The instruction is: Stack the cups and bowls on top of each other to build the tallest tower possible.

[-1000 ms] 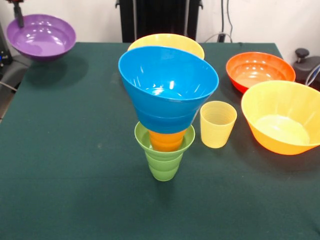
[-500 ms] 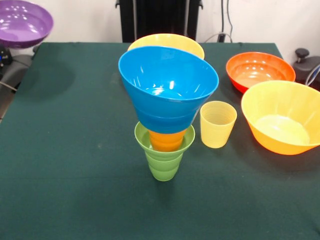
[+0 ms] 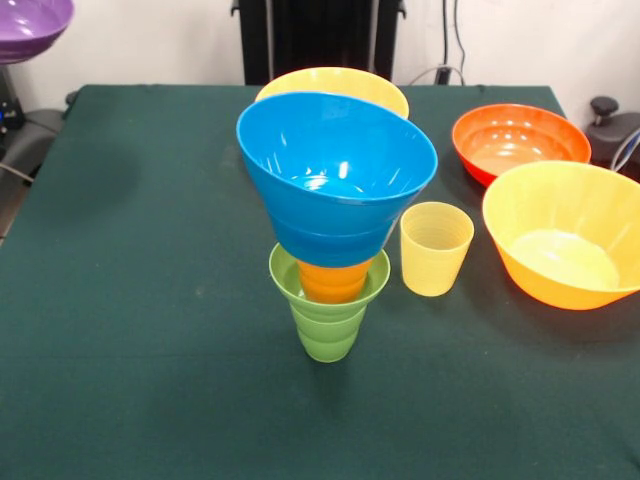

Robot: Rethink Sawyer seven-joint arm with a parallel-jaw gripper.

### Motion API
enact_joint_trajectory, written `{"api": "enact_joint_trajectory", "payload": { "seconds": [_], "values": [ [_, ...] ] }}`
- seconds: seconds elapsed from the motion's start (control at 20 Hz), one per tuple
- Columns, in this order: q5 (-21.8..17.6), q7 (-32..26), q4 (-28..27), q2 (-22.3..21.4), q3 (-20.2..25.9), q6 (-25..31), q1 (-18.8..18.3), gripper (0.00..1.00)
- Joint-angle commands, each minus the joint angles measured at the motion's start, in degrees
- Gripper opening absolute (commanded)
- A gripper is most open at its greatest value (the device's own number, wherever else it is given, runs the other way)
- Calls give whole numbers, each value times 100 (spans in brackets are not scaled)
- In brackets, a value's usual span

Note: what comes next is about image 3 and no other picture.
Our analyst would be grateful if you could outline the shallow translucent blue bowl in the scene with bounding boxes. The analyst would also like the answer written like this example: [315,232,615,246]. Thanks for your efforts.
[272,204,396,269]

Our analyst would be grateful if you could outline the orange plastic cup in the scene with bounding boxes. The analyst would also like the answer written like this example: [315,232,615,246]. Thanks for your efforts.
[297,257,375,305]

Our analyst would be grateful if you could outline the green plastic bowl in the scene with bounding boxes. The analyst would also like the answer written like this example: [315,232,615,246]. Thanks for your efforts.
[268,243,392,319]

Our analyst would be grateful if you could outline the round blue plastic bowl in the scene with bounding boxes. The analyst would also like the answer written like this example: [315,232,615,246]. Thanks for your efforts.
[235,91,439,237]

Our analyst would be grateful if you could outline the green plastic cup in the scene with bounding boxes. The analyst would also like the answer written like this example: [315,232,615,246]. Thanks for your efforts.
[294,304,369,363]

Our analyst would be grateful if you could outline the purple plastic bowl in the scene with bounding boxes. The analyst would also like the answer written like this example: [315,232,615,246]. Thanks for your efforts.
[0,0,75,66]

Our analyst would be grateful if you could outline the yellow plastic cup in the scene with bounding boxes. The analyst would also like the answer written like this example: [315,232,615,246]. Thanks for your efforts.
[399,201,475,298]

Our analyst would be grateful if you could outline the large orange plastic bowl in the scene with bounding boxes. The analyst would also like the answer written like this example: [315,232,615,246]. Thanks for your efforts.
[254,67,410,121]
[482,160,640,311]

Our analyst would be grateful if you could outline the dark green tablecloth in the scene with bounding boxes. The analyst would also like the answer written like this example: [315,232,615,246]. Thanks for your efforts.
[0,83,640,480]

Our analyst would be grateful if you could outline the red plastic bowl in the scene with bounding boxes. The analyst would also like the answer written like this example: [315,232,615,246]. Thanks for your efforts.
[451,103,593,189]

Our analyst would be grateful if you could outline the black office chair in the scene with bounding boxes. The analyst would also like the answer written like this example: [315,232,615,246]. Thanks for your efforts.
[0,89,81,241]

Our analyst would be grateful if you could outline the black chair with knob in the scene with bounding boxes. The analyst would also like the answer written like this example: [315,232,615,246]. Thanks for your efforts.
[585,96,640,182]

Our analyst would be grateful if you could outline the black computer case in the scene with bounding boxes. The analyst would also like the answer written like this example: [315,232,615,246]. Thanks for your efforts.
[0,63,26,156]

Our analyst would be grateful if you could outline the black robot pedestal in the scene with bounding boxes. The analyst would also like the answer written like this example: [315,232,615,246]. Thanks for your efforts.
[231,0,407,86]

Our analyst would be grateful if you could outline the black wall cable with plug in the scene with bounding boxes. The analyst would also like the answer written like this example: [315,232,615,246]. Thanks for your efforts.
[435,0,452,85]

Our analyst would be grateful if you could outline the thin black wall cable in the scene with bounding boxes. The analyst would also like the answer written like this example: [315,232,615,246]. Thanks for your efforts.
[452,0,468,69]

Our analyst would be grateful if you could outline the white blue cable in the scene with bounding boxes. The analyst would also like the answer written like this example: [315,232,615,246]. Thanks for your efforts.
[610,127,640,172]

